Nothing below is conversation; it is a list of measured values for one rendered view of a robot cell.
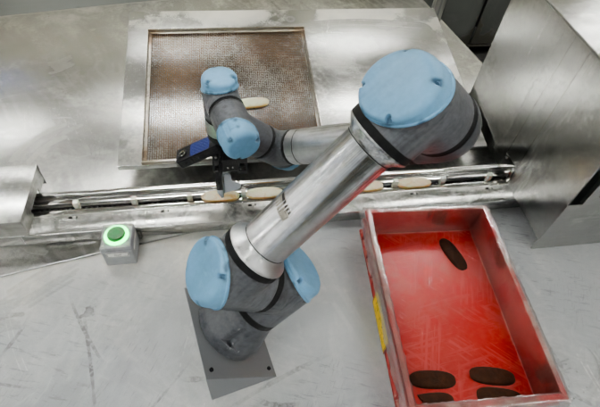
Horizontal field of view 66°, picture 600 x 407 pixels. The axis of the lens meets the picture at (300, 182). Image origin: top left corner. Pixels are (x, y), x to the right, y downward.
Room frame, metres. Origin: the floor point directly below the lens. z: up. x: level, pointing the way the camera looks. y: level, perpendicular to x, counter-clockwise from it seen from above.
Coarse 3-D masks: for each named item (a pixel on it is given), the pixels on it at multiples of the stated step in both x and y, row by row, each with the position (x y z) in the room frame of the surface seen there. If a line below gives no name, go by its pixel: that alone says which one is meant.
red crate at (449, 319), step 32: (384, 256) 0.63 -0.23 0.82; (416, 256) 0.64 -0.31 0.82; (416, 288) 0.54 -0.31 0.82; (448, 288) 0.55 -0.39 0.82; (480, 288) 0.56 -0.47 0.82; (416, 320) 0.46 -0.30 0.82; (448, 320) 0.47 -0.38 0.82; (480, 320) 0.48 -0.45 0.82; (384, 352) 0.38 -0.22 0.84; (416, 352) 0.39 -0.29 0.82; (448, 352) 0.40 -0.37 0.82; (480, 352) 0.40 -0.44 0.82; (512, 352) 0.41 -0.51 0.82; (480, 384) 0.34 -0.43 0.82; (512, 384) 0.34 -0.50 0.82
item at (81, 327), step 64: (320, 256) 0.61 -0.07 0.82; (512, 256) 0.67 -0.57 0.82; (576, 256) 0.69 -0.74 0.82; (0, 320) 0.37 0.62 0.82; (64, 320) 0.38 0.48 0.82; (128, 320) 0.39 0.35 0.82; (320, 320) 0.44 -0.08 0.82; (576, 320) 0.51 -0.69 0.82; (0, 384) 0.24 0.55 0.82; (64, 384) 0.25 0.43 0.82; (128, 384) 0.26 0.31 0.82; (192, 384) 0.28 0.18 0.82; (256, 384) 0.29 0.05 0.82; (320, 384) 0.30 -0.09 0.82; (384, 384) 0.32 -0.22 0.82; (576, 384) 0.36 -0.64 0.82
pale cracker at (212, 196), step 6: (210, 192) 0.75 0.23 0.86; (216, 192) 0.75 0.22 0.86; (228, 192) 0.75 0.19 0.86; (234, 192) 0.76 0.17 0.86; (204, 198) 0.73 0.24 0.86; (210, 198) 0.73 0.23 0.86; (216, 198) 0.73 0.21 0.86; (222, 198) 0.73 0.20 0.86; (228, 198) 0.73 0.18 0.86; (234, 198) 0.74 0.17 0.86
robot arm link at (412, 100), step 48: (384, 96) 0.49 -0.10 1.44; (432, 96) 0.47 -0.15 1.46; (336, 144) 0.48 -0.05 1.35; (384, 144) 0.45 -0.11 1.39; (432, 144) 0.47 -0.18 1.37; (288, 192) 0.44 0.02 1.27; (336, 192) 0.43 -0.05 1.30; (240, 240) 0.40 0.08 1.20; (288, 240) 0.39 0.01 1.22; (192, 288) 0.34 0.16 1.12; (240, 288) 0.34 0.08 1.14
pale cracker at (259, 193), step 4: (256, 188) 0.77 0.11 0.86; (260, 188) 0.78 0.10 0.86; (264, 188) 0.78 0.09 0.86; (268, 188) 0.78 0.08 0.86; (272, 188) 0.78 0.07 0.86; (276, 188) 0.78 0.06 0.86; (280, 188) 0.79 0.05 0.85; (248, 192) 0.76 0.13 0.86; (252, 192) 0.76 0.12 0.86; (256, 192) 0.76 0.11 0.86; (260, 192) 0.76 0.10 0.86; (264, 192) 0.76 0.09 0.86; (268, 192) 0.77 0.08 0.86; (272, 192) 0.77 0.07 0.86; (276, 192) 0.77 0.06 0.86; (248, 196) 0.75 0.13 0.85; (252, 196) 0.75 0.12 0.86; (256, 196) 0.75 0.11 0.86; (260, 196) 0.75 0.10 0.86; (264, 196) 0.75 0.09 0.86; (268, 196) 0.75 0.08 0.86; (272, 196) 0.76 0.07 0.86
